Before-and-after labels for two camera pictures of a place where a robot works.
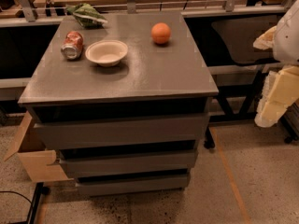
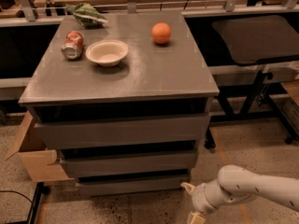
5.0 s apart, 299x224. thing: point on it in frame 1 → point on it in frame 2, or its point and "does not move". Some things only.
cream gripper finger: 266,40 → 206,197
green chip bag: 86,16 does not move
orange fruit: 161,33 does not move
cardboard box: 36,159 does not move
